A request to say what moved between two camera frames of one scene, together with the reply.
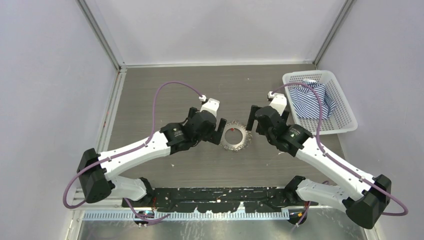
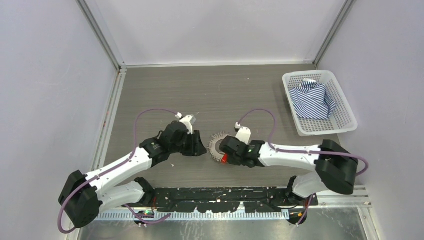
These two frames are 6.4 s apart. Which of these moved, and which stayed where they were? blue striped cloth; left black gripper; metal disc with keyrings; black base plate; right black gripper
Moved: left black gripper; right black gripper; metal disc with keyrings
Stayed: blue striped cloth; black base plate
